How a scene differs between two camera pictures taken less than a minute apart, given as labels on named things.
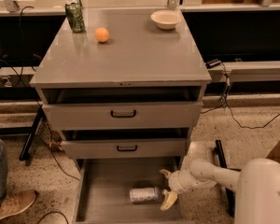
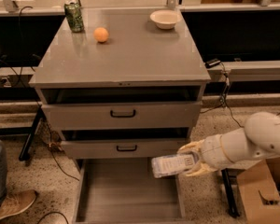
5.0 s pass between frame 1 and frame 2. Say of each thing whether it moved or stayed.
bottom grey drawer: stayed
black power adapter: stayed
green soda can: stayed
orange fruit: stayed
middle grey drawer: stayed
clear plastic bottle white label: moved
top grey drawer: stayed
